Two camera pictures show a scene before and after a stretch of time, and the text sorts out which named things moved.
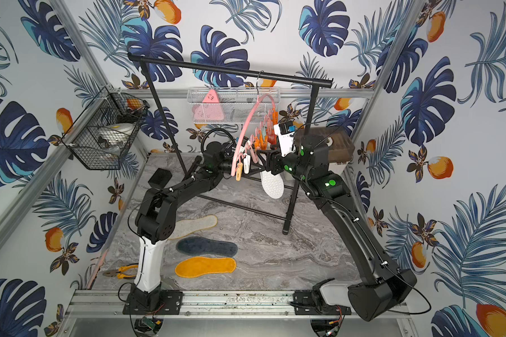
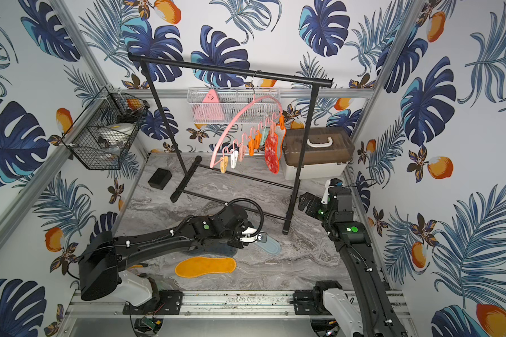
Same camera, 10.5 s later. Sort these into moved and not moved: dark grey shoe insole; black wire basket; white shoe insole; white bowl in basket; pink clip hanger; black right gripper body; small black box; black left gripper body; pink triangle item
Moved: white shoe insole; pink clip hanger; black left gripper body; black right gripper body
Not moved: dark grey shoe insole; black wire basket; white bowl in basket; small black box; pink triangle item
